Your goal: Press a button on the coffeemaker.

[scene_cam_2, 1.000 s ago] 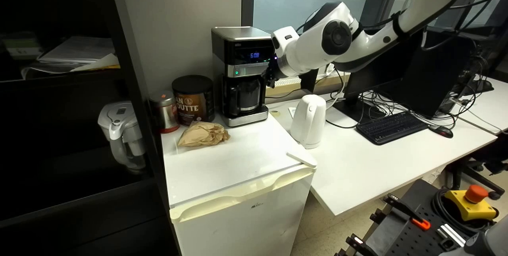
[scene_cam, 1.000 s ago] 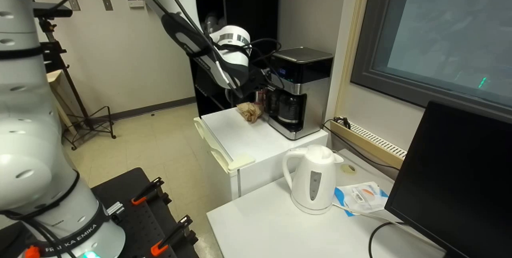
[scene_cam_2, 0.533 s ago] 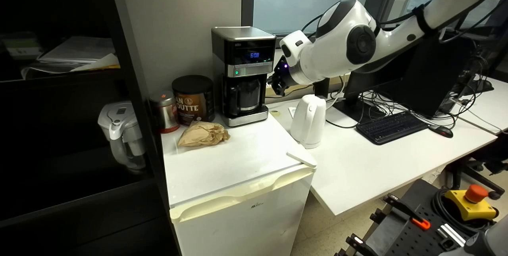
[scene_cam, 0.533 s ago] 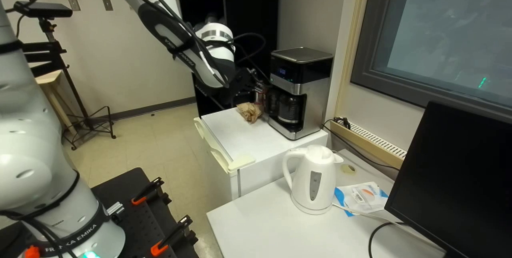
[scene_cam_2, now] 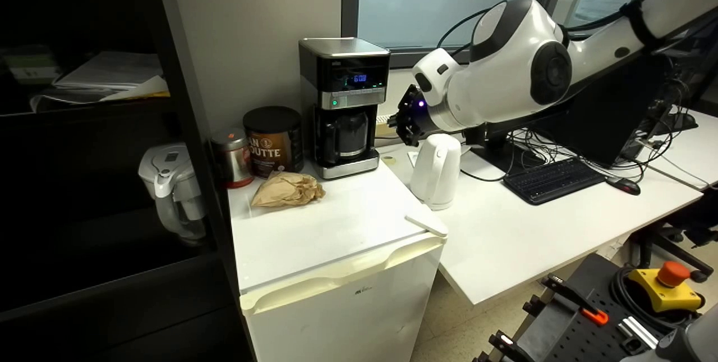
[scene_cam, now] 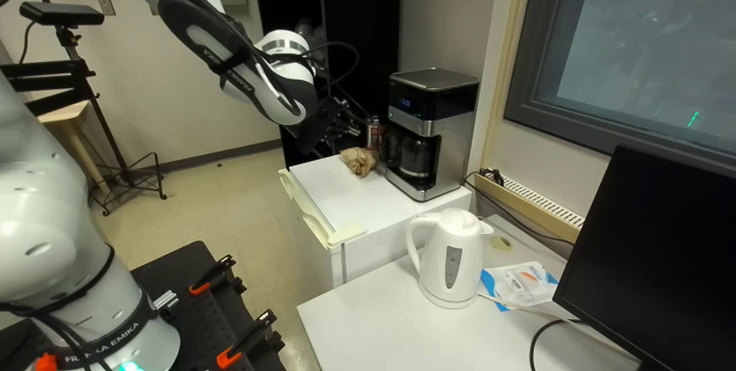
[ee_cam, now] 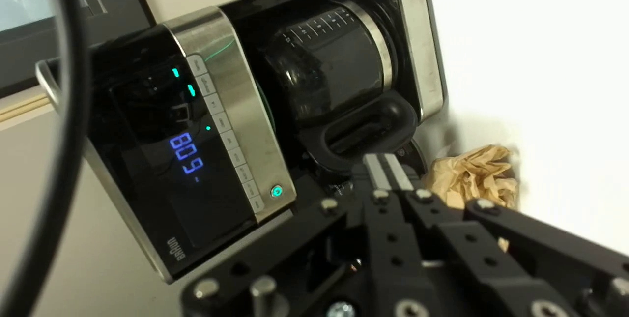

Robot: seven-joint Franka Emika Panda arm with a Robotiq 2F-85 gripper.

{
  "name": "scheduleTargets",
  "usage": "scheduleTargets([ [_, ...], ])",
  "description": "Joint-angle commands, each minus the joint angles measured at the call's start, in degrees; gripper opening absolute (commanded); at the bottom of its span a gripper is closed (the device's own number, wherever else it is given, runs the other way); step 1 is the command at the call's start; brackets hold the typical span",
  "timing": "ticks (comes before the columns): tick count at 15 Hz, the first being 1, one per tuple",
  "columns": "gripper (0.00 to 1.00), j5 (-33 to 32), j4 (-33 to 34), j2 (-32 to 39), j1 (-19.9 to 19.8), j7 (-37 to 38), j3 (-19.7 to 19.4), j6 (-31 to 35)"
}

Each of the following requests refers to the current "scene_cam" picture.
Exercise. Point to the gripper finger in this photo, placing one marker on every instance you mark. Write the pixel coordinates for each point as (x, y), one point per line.
(345, 136)
(352, 113)

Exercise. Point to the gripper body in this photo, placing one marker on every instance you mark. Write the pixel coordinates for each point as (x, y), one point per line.
(319, 123)

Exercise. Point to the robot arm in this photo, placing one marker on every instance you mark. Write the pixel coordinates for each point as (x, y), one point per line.
(52, 233)

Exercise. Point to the black and steel coffeemaker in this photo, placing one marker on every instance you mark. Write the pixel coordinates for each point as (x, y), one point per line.
(443, 129)

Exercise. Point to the crumpled brown paper bag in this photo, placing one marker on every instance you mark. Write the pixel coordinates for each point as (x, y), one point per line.
(359, 161)

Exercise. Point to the glass coffee carafe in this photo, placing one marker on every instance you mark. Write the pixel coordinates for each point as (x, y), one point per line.
(415, 155)

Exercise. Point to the white mini fridge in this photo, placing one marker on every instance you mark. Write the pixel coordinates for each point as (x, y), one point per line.
(379, 210)

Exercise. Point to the black shelf cabinet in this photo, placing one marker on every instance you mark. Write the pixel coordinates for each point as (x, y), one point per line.
(345, 8)

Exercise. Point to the white mini fridge door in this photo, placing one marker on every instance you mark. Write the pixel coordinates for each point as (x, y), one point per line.
(313, 244)

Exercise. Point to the white electric kettle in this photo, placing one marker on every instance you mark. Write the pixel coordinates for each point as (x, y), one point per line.
(451, 262)

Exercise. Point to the black and orange clamp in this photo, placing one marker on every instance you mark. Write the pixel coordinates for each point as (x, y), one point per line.
(214, 276)
(247, 339)

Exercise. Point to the small roll of tape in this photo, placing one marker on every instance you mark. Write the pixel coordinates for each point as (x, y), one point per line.
(501, 243)

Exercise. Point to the baseboard heater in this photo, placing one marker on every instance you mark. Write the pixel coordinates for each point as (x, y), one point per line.
(540, 205)

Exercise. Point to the white and blue packet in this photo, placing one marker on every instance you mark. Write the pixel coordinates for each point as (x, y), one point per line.
(520, 283)

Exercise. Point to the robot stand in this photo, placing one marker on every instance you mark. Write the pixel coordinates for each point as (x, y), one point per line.
(190, 331)

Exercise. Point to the wooden stool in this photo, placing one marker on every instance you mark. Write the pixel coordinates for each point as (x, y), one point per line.
(72, 121)

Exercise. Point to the window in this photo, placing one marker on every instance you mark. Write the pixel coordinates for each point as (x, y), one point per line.
(632, 43)

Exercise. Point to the black monitor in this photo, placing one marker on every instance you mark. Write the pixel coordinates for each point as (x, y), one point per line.
(661, 256)

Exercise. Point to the wall switch plate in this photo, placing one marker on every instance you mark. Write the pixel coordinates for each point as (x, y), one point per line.
(106, 6)

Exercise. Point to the camera on tripod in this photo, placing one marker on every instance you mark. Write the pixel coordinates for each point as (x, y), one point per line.
(63, 13)

